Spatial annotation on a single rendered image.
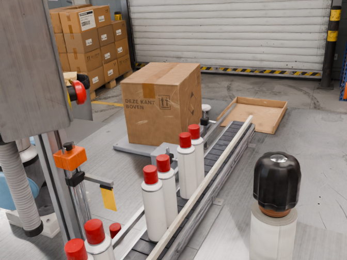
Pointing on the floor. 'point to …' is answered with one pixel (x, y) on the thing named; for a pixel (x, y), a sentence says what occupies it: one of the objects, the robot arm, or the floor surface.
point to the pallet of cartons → (92, 45)
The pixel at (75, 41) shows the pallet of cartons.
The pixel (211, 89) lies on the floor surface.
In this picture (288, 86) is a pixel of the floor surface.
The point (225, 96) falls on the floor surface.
